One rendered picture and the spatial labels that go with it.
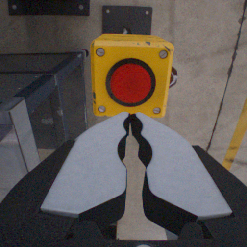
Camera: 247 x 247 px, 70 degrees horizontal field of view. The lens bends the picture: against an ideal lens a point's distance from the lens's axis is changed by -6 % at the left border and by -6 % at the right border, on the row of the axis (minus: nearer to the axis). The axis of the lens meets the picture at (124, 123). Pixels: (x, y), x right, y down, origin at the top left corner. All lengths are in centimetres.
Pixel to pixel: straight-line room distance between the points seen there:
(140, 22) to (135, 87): 90
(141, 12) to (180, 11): 21
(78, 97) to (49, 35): 39
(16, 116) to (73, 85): 66
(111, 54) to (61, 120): 51
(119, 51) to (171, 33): 93
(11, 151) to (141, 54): 30
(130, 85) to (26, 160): 28
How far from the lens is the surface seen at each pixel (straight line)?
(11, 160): 41
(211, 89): 126
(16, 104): 36
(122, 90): 19
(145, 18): 108
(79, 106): 103
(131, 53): 18
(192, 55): 116
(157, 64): 19
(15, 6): 121
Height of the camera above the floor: 108
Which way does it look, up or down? 60 degrees down
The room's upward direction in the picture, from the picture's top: 179 degrees counter-clockwise
